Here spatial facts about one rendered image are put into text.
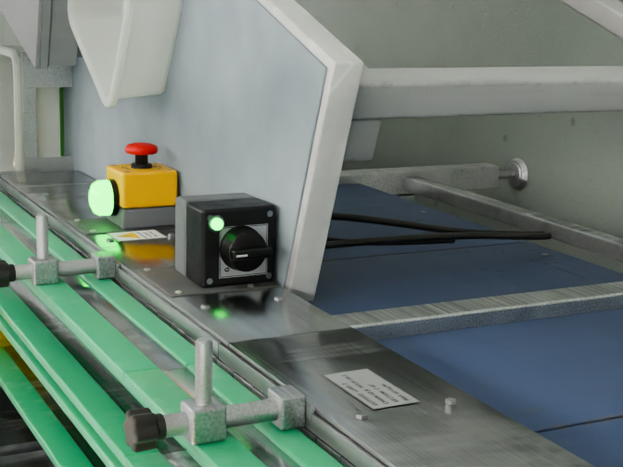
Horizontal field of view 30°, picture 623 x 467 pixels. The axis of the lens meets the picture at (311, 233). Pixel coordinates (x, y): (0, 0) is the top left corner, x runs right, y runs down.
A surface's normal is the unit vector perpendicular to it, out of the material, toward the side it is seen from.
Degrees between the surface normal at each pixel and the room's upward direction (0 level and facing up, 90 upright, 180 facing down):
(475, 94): 90
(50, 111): 90
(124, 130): 0
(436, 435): 90
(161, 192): 90
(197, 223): 0
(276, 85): 0
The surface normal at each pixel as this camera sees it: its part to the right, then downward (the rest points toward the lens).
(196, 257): -0.89, 0.07
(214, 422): 0.45, 0.20
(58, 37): 0.41, 0.52
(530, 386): 0.03, -0.98
